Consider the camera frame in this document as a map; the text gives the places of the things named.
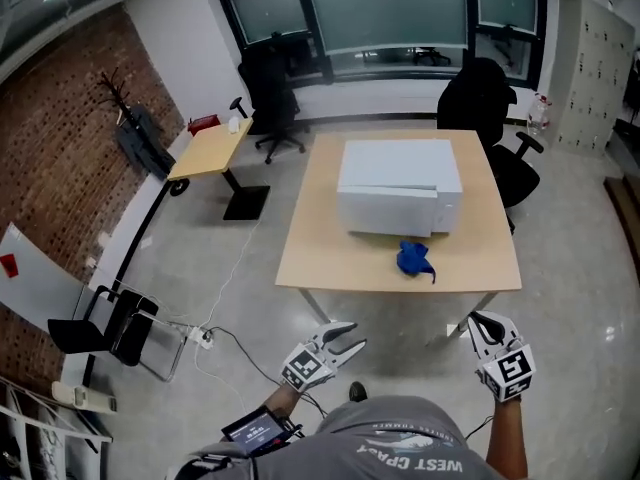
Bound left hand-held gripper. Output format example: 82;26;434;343
280;321;368;393

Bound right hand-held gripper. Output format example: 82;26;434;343
466;310;538;403

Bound blue cloth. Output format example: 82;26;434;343
395;240;439;286

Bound person's left forearm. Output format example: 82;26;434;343
263;381;307;419

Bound person's right forearm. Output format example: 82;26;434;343
485;396;530;480

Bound person in grey shirt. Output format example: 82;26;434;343
187;395;506;480

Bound white power strip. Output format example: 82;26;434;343
187;326;217;350

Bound black office chair with armrests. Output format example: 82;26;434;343
487;131;545;234

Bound wooden steps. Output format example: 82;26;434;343
602;172;640;269

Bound black folding chair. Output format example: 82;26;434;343
47;284;186;383

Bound clear water bottle red cap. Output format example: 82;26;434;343
527;92;551;137

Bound small wooden side table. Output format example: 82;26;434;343
167;116;271;222

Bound black office chair right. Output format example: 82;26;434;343
436;57;518;150

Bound black mesh office chair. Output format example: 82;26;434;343
229;45;311;165

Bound red box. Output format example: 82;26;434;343
187;114;221;134

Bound beige desktop device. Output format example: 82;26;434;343
51;380;119;413

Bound dark grey hanging jacket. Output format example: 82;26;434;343
113;105;176;179

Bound white lockers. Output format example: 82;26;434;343
554;0;636;154

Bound white board with red sticker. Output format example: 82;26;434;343
0;221;92;337

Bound large black framed window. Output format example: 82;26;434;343
209;0;546;89

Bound black coat rack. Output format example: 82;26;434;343
97;71;132;129

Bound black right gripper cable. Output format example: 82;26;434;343
464;411;497;440

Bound black floor cable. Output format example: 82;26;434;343
207;325;332;420

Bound long white floor cable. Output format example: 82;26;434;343
203;225;256;330

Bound white wire shelf rack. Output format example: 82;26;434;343
0;375;114;480

